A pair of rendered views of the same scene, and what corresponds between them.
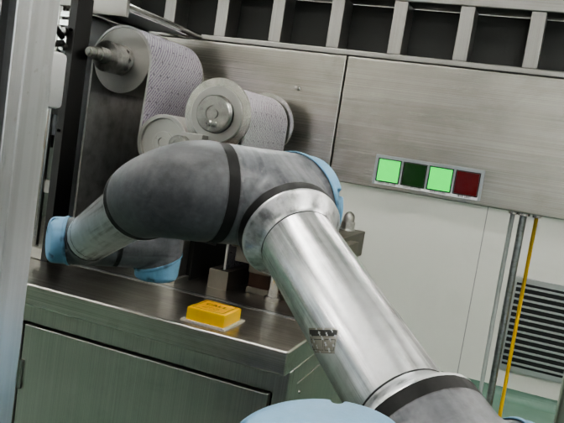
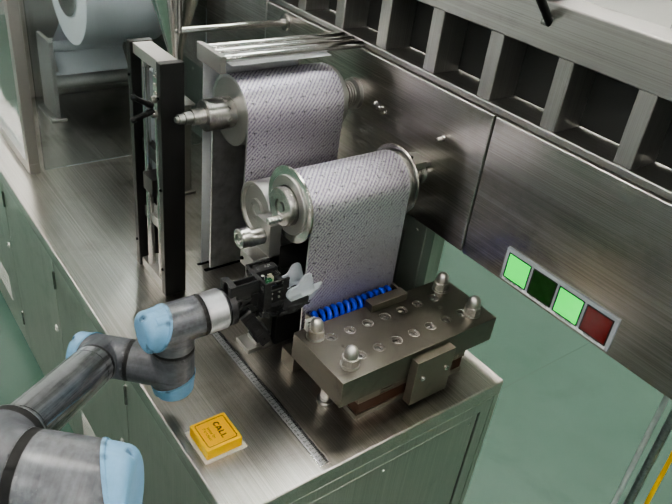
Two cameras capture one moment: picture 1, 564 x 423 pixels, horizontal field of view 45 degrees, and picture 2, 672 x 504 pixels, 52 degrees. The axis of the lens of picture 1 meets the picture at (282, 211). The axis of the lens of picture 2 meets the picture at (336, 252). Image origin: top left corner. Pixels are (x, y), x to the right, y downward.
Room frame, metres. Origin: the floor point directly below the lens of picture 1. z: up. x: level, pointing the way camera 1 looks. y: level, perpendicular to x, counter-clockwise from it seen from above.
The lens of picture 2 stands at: (0.48, -0.48, 1.88)
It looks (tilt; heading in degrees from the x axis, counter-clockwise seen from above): 33 degrees down; 30
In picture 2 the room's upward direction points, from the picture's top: 8 degrees clockwise
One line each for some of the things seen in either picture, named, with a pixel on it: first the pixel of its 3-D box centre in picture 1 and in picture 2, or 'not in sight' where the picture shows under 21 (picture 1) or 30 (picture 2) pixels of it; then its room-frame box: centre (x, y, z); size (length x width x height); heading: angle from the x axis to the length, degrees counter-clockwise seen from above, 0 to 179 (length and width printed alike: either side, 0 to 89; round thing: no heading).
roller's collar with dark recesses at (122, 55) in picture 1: (113, 58); (216, 113); (1.47, 0.40, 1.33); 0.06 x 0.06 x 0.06; 70
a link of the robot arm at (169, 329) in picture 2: not in sight; (171, 325); (1.14, 0.19, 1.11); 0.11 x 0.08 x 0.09; 160
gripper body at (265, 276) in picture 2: not in sight; (253, 294); (1.29, 0.14, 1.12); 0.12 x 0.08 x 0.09; 160
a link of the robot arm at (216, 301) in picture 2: not in sight; (212, 309); (1.21, 0.17, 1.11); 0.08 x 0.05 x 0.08; 70
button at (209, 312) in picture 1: (214, 314); (215, 435); (1.14, 0.09, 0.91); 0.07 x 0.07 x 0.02; 70
